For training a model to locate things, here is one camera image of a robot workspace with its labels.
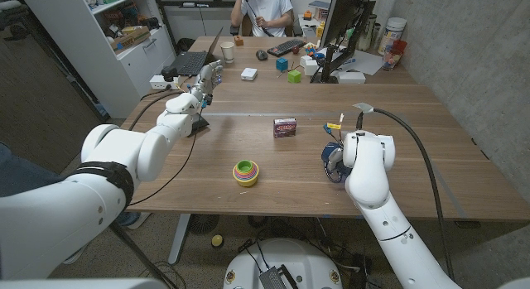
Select grey finned electronics box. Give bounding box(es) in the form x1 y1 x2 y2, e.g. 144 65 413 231
258 266 290 289

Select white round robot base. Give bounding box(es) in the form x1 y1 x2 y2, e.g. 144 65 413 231
223 238 344 289

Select colourful toy pile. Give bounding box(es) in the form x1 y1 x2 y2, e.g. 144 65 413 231
303 41 326 60

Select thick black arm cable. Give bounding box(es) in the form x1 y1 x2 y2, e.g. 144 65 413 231
128 89 183 132
353 102 456 282

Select purple snack package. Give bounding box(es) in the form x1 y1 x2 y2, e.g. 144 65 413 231
272 117 298 139

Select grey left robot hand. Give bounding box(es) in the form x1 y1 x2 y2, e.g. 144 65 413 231
188 60 224 102

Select black power adapter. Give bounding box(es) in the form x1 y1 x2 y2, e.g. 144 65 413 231
161 65 180 83

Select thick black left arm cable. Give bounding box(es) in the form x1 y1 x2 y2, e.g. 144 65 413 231
128 89 183 132

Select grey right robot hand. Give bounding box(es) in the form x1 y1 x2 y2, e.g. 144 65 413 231
326 147 345 172

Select white power strip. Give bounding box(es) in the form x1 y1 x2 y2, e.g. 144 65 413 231
149 74 184 91

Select red lidded clear cup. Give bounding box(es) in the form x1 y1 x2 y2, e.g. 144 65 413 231
382 39 408 72

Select dark thermos bottle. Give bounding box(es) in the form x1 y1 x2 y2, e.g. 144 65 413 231
358 13 378 52

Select cardboard box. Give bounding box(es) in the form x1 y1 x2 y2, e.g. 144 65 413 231
110 26 152 52

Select dark blue mug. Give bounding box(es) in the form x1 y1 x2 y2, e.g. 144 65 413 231
320 142 353 185

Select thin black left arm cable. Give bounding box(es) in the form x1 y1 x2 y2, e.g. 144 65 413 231
128 100 206 207

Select seated person in white shirt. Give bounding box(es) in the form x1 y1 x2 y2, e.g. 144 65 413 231
229 0 295 38

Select white shelf cabinet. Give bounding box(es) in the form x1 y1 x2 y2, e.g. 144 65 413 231
18 0 177 119

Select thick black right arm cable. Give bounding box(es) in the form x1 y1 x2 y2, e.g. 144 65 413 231
353 102 456 282

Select black laptop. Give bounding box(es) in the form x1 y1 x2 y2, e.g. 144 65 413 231
169 26 224 77

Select white table leg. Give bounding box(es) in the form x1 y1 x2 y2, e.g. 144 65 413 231
168 213 191 265

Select black computer monitor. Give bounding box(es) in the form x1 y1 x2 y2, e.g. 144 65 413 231
319 0 373 49

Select flat white box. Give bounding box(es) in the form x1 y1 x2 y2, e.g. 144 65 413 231
337 70 367 85

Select black keyboard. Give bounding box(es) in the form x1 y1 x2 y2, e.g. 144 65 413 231
267 38 307 58

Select paper coffee cup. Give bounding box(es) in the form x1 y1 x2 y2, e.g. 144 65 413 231
219 41 236 65

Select white paper sheets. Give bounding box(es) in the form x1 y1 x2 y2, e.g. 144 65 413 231
330 48 384 77

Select black round floor fan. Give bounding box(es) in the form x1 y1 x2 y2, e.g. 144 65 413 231
188 214 220 235

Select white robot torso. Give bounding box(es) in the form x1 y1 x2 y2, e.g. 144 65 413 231
0 277 166 289

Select white plastic canister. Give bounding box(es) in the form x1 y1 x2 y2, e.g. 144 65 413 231
377 17 408 56

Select rainbow stacking cups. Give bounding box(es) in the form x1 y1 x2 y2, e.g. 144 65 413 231
232 159 260 188

